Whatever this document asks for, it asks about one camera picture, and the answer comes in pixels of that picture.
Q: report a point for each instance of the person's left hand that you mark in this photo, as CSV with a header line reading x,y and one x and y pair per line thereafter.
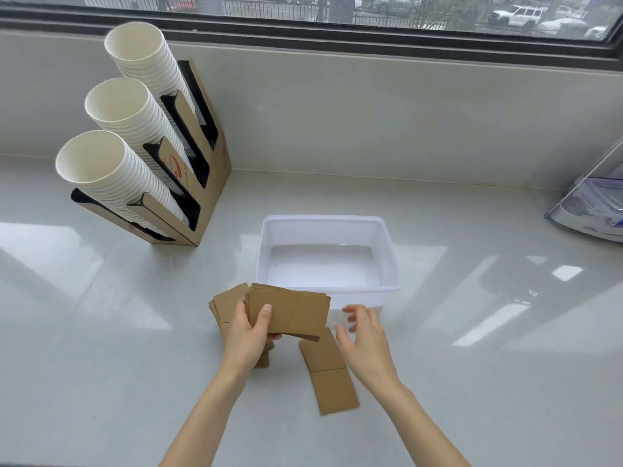
x,y
243,350

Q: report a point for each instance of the person's right hand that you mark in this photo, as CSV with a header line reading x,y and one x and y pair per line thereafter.
x,y
367,350

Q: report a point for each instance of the stack of brown cup sleeves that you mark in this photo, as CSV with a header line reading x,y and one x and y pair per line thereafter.
x,y
226,301

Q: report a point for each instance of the white plastic bin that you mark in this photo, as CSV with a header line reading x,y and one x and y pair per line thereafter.
x,y
321,267

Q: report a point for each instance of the person's right forearm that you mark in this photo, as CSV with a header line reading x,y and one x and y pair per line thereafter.
x,y
423,432

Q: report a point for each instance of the person's left forearm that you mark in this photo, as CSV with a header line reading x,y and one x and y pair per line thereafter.
x,y
199,428

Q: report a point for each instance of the brown cardboard cup holder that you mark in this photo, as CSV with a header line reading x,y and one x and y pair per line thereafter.
x,y
214,189

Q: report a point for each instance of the stack of white paper cups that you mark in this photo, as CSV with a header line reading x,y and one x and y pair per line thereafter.
x,y
121,106
136,48
92,160

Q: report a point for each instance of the clear blue-clipped food container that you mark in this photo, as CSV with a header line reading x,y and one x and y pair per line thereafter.
x,y
598,199

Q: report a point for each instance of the grey fence pillar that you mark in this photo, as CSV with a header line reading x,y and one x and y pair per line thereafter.
x,y
209,3
340,8

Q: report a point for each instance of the black metal fence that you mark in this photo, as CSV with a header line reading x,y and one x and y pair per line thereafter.
x,y
302,7

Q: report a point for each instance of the red car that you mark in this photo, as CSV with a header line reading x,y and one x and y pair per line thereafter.
x,y
182,3

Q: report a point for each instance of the white off-road car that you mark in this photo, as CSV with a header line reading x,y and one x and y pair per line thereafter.
x,y
516,16

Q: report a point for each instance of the dark window frame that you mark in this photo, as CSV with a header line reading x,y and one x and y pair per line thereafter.
x,y
292,36

